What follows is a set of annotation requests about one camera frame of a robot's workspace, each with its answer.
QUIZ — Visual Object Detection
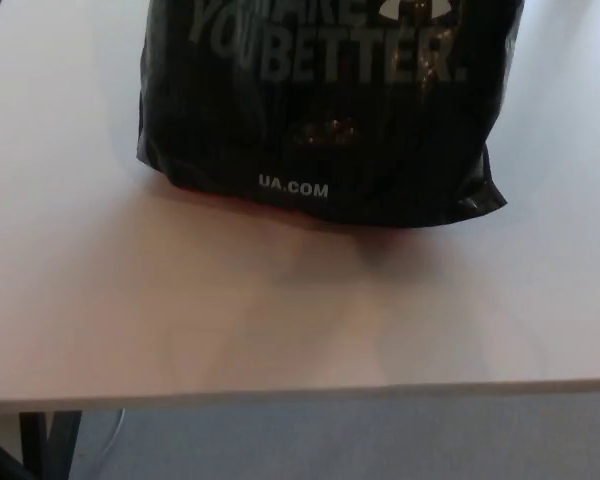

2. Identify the black table leg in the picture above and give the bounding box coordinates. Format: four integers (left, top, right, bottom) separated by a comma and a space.
18, 409, 84, 480

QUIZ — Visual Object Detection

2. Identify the thin white cable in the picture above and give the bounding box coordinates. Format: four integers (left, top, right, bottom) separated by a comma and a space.
103, 407, 127, 454

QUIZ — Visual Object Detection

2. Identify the black Under Armour plastic bag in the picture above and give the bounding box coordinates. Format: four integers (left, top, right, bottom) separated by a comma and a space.
134, 0, 519, 229

